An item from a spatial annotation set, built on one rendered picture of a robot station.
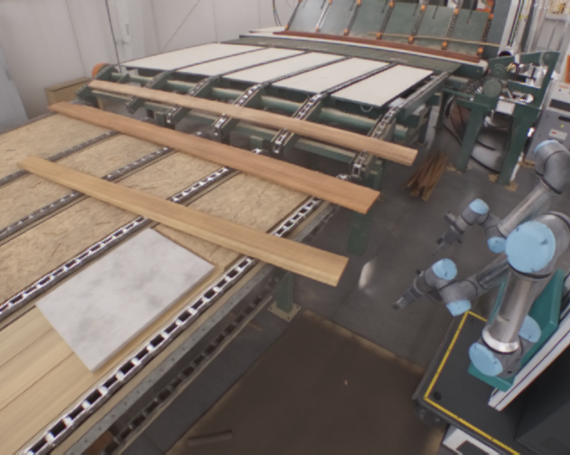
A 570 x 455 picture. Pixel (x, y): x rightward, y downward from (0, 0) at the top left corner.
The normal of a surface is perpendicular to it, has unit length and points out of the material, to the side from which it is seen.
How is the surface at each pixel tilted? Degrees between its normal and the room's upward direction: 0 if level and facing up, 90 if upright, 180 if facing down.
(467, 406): 0
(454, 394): 0
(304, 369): 0
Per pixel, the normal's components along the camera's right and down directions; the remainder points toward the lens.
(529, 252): -0.90, 0.15
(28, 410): 0.00, -0.79
